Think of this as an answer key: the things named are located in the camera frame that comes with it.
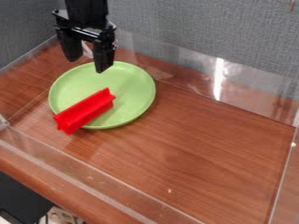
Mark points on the black box under table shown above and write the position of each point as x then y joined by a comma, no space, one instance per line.
21,201

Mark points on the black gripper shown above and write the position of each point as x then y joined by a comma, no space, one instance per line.
84,21

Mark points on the clear acrylic enclosure wall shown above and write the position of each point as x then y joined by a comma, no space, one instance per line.
209,158

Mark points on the red plastic block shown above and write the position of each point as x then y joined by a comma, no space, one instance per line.
77,116

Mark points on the green round plate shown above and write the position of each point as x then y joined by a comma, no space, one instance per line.
130,84

